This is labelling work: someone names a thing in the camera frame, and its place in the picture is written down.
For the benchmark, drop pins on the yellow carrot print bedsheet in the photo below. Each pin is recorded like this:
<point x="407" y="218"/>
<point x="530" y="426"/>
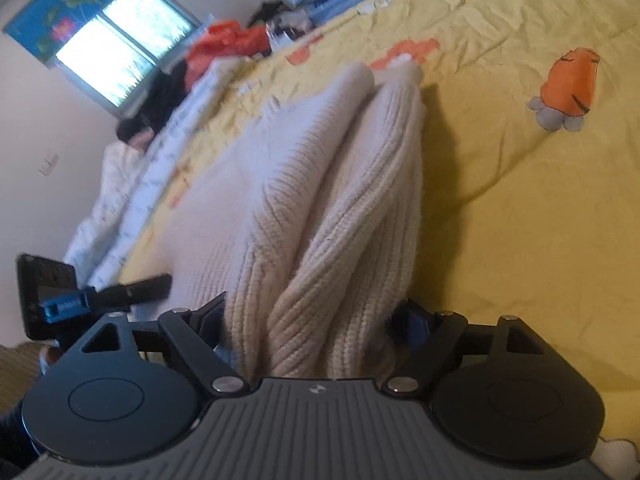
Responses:
<point x="531" y="164"/>

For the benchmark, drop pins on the white text print quilt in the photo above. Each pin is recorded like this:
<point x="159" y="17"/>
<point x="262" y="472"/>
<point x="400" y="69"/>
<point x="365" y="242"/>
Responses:
<point x="132" y="182"/>

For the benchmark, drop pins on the white grey plastic bag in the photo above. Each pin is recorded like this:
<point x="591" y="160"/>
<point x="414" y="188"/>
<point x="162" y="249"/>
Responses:
<point x="282" y="32"/>

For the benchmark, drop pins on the black clothes by window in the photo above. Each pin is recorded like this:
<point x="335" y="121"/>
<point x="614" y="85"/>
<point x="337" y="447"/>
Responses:
<point x="166" y="92"/>

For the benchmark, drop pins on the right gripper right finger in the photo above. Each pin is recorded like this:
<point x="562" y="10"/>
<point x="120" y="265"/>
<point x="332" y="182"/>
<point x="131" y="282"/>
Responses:
<point x="427" y="349"/>

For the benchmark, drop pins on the orange plastic bag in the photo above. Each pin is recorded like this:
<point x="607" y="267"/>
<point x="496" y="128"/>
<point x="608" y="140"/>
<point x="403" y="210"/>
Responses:
<point x="221" y="40"/>

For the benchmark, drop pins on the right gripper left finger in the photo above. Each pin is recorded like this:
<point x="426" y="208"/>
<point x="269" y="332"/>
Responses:
<point x="192" y="337"/>

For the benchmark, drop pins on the cream knit sweater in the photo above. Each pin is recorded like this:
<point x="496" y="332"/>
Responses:
<point x="308" y="224"/>

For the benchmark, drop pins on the window with grey frame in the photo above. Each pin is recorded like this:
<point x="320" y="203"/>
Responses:
<point x="114" y="56"/>

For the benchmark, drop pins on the blue floral curtain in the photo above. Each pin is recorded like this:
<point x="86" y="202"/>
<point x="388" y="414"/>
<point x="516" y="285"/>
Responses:
<point x="43" y="27"/>

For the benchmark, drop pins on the person's hand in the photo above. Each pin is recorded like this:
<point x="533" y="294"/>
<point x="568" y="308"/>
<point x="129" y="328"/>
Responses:
<point x="48" y="356"/>

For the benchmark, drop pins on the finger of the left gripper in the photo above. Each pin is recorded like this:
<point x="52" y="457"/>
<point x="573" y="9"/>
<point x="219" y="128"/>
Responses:
<point x="124" y="296"/>

